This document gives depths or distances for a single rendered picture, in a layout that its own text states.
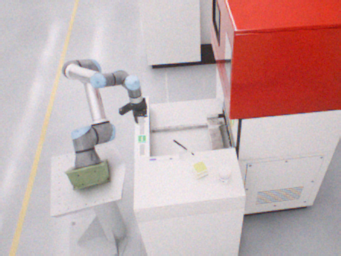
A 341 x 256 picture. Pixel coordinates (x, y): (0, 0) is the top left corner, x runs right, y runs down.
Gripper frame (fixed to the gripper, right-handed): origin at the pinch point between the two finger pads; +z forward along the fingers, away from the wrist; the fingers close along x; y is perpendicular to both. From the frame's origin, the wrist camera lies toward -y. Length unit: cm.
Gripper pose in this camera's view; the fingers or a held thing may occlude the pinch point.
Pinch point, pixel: (137, 123)
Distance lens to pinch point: 220.9
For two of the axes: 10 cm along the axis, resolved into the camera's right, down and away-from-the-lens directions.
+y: 9.9, -0.9, 1.2
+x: -1.5, -7.1, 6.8
